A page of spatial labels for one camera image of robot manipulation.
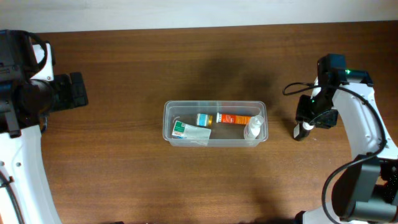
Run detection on dark bottle white cap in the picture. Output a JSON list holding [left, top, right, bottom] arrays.
[[293, 122, 314, 141]]

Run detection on white bottle clear cap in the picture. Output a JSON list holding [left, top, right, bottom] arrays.
[[244, 115, 264, 140]]

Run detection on orange tablet tube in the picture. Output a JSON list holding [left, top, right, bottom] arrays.
[[216, 113, 251, 125]]

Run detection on small blue-label gold-cap bottle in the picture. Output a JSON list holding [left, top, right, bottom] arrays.
[[196, 113, 213, 127]]

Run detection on white green medicine box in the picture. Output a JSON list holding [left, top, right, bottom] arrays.
[[172, 121, 211, 139]]

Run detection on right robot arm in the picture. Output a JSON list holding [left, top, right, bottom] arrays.
[[293, 54, 397, 223]]

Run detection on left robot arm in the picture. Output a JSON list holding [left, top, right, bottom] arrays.
[[1, 30, 88, 223]]

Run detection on clear plastic container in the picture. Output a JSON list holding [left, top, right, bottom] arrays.
[[162, 101, 268, 147]]

